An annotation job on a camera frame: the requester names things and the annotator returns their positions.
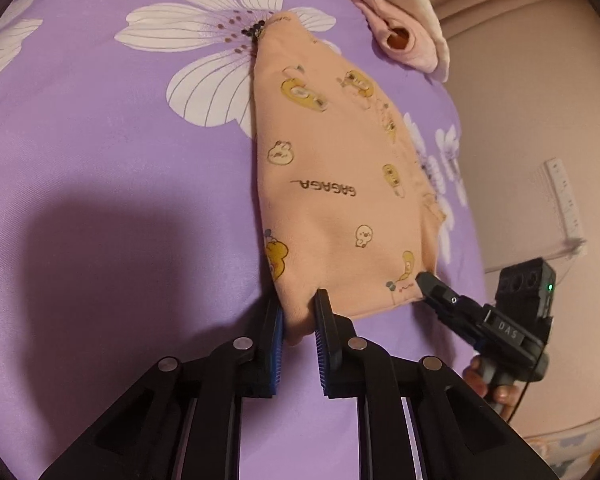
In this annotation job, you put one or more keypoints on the orange cartoon print shirt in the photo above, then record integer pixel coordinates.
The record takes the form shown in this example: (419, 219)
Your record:
(330, 185)

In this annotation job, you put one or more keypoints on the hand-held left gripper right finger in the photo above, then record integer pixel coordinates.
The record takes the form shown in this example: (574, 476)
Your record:
(322, 355)

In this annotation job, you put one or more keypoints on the pastel printed cloth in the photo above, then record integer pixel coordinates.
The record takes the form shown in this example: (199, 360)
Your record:
(570, 452)

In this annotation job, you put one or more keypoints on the cream folded garment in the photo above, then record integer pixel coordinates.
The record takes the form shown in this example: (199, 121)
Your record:
(432, 25)

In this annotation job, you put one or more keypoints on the purple floral bedsheet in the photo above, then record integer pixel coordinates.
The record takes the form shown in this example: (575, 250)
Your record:
(105, 160)

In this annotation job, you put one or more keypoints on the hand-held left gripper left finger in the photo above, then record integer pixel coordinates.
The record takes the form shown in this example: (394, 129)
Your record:
(276, 355)

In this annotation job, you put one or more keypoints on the person's right hand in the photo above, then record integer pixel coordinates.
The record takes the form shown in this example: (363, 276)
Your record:
(502, 395)

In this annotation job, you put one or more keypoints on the white wall socket strip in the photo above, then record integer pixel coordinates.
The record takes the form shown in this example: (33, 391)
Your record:
(562, 195)

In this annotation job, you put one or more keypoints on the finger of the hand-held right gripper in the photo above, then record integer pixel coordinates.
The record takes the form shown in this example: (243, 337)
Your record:
(437, 287)
(460, 327)

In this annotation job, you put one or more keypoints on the pink folded garment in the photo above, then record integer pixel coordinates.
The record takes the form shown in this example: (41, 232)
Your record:
(380, 20)

